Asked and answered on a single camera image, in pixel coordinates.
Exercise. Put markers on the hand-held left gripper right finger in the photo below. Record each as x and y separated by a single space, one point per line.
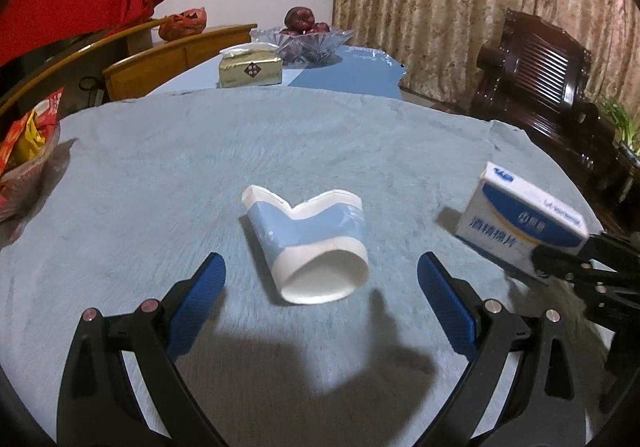
447 307

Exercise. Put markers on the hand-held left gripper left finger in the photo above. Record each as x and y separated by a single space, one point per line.
197 307

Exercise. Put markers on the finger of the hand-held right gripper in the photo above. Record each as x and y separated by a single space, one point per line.
585 284
615 247

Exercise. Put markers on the white blue cardboard box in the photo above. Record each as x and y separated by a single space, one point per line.
510 227

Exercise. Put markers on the crushed blue white paper cup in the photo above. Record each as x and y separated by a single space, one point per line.
300 237

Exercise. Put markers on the dark wooden armchair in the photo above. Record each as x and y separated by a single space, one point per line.
535 77

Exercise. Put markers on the glass snack bowl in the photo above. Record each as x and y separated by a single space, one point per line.
35 177

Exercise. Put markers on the gold tissue pack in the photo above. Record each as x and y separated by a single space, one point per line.
250 69

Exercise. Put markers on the blue plastic table cover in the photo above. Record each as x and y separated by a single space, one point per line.
345 72

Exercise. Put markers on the curved wooden chair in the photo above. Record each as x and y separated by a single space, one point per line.
60 62

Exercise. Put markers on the glass fruit bowl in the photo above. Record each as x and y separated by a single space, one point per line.
305 47

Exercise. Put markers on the orange red plastic bag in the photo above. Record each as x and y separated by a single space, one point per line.
182 24

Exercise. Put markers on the large dark red apple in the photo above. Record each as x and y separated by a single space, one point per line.
299 18

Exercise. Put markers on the small dark red apple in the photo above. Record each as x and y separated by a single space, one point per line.
321 27

